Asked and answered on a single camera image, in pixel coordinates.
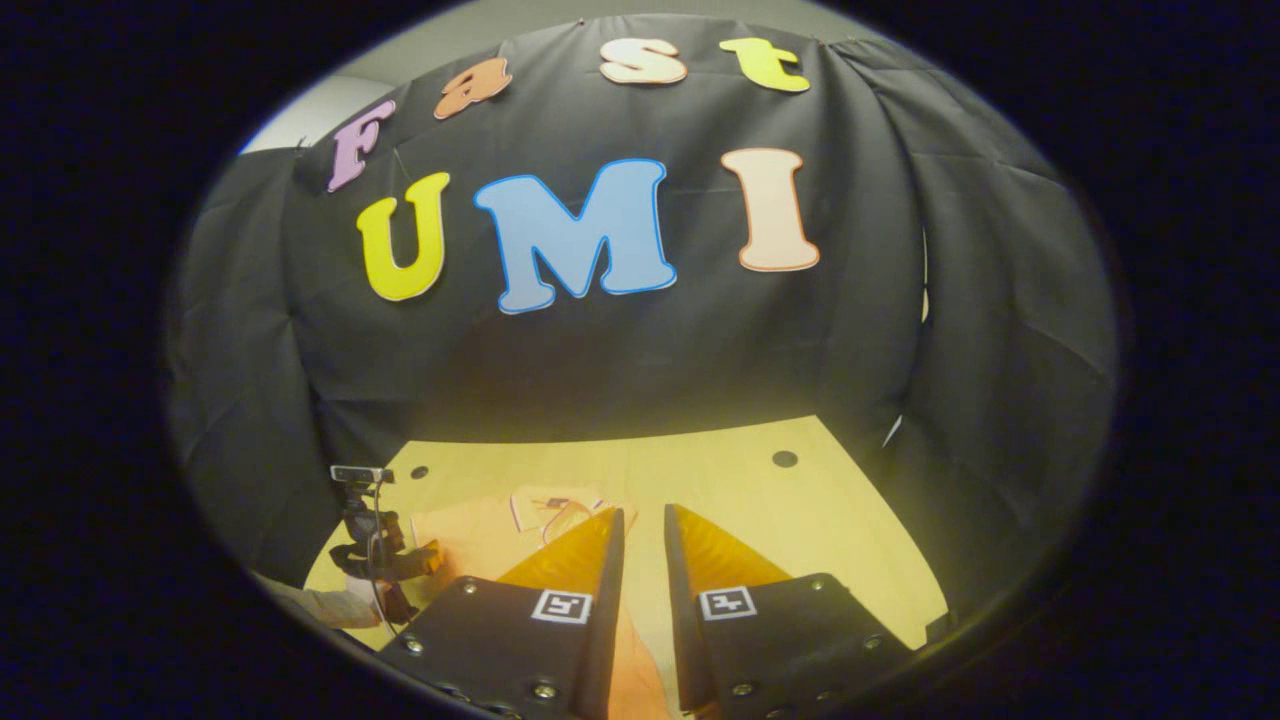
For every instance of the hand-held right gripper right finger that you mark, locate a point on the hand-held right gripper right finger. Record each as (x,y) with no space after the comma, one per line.
(685,610)

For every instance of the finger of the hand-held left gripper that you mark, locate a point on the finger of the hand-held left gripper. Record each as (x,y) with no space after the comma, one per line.
(431,557)

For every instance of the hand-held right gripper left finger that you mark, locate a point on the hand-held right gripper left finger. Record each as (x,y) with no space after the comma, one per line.
(600,610)

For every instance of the orange T-shirt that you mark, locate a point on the orange T-shirt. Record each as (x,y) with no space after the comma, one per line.
(480,535)

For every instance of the black backdrop cloth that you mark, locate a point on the black backdrop cloth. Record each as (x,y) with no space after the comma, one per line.
(700,350)

